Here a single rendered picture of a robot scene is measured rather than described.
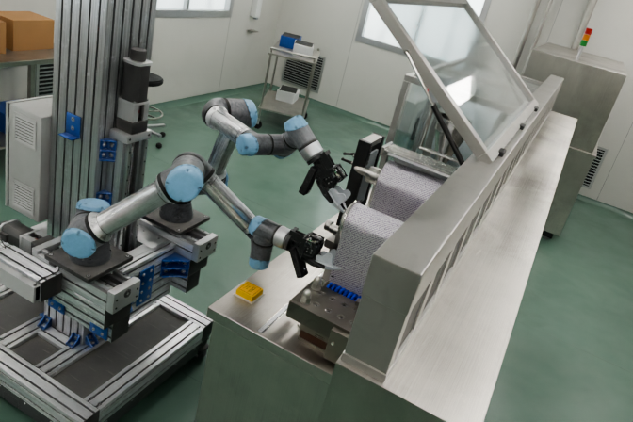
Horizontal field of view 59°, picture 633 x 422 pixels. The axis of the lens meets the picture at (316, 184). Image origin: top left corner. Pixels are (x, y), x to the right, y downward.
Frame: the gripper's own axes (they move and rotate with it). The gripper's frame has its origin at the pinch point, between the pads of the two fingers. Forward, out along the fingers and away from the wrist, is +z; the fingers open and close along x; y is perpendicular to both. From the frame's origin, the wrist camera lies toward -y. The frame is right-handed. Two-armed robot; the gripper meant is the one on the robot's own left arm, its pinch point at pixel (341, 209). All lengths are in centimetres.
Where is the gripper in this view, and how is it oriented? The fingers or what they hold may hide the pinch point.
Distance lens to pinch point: 192.3
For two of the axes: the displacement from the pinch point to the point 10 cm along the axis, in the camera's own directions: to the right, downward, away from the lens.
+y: 7.2, -4.6, -5.2
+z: 5.3, 8.5, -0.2
